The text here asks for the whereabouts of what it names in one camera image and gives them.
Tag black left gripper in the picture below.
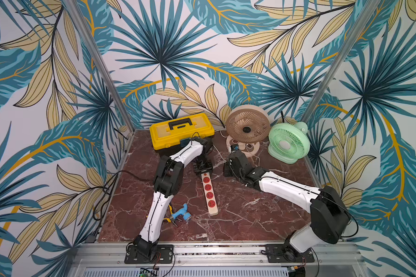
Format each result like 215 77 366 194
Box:
192 154 213 180

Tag beige red power strip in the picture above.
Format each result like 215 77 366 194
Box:
201 172 218 216

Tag white beige fan cable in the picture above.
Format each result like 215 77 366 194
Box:
213 130 264 165

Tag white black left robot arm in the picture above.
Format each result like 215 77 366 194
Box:
133 137 213 260

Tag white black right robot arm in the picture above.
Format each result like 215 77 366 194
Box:
224 150 351 262

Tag beige raccoon desk fan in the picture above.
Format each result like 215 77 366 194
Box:
225 105 271 158

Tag green desk fan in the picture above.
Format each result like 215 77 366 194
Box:
268 122 310 165

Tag yellow black toolbox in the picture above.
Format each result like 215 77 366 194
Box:
149 113 215 152

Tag blue plastic pipe fitting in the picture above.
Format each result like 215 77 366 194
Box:
170 203 191 222

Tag yellow black pliers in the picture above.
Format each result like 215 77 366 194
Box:
162 205 178 227

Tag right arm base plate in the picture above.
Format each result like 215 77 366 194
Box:
261 244 315 265

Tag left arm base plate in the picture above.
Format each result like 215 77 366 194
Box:
124 244 174 264

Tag black cable bundle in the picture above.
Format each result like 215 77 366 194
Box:
91 169 160 222

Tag aluminium front rail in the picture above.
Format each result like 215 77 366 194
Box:
67 241 370 277

